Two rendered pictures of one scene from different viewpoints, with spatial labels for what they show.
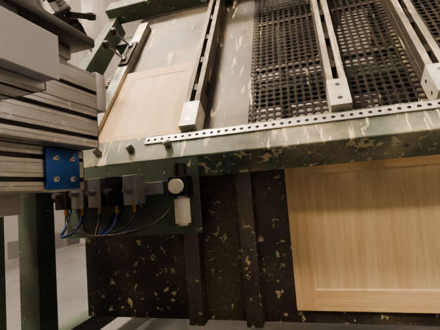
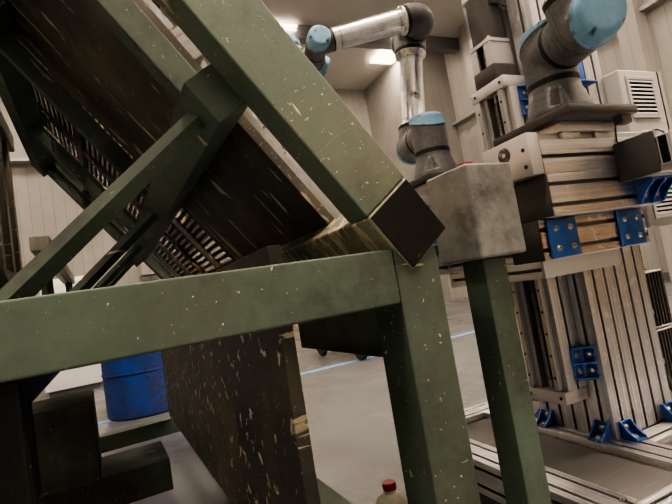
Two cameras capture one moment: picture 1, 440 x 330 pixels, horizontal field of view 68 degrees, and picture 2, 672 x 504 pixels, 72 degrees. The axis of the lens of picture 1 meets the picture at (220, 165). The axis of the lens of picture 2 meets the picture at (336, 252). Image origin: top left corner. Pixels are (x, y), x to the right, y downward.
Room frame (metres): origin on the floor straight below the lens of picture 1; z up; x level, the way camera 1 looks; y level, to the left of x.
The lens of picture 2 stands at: (1.90, 1.25, 0.75)
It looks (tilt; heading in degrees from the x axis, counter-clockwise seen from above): 4 degrees up; 227
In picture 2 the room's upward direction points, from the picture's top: 9 degrees counter-clockwise
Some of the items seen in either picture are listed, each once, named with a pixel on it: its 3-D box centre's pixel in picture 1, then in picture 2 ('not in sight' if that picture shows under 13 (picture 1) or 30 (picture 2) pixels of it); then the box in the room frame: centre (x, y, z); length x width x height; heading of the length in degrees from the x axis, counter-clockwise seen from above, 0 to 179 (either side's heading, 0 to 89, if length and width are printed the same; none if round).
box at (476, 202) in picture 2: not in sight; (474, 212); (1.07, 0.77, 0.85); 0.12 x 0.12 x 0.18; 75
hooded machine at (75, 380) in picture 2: not in sight; (71, 333); (0.52, -5.32, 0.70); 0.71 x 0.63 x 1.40; 69
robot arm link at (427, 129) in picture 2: not in sight; (427, 132); (0.59, 0.38, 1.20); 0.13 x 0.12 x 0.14; 58
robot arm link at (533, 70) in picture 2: not in sight; (548, 54); (0.76, 0.86, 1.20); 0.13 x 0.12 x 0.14; 54
